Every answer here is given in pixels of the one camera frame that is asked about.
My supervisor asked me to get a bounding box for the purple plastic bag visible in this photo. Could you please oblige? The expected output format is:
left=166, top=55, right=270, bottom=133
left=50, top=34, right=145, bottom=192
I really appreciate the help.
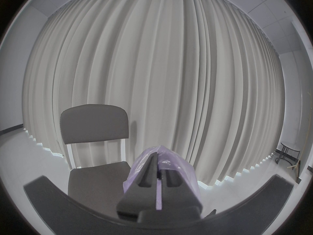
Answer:
left=122, top=144, right=202, bottom=210

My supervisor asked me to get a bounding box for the small round black table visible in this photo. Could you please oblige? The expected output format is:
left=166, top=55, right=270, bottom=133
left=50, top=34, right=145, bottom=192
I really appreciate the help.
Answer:
left=276, top=141, right=301, bottom=167

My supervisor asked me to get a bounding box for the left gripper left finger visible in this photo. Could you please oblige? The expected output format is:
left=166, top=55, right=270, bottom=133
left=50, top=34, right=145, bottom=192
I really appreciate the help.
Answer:
left=116, top=153, right=157, bottom=223

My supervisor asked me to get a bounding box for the dark grey padded chair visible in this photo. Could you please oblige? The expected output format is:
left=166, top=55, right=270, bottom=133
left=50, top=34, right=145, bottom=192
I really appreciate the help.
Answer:
left=60, top=104, right=134, bottom=215

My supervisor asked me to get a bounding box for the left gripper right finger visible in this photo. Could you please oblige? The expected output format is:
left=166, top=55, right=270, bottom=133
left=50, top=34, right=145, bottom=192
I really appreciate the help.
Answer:
left=158, top=169, right=203, bottom=217

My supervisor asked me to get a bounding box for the white curtain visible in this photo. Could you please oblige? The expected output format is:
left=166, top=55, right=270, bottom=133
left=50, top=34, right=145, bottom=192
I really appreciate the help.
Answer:
left=183, top=0, right=286, bottom=188
left=22, top=0, right=203, bottom=183

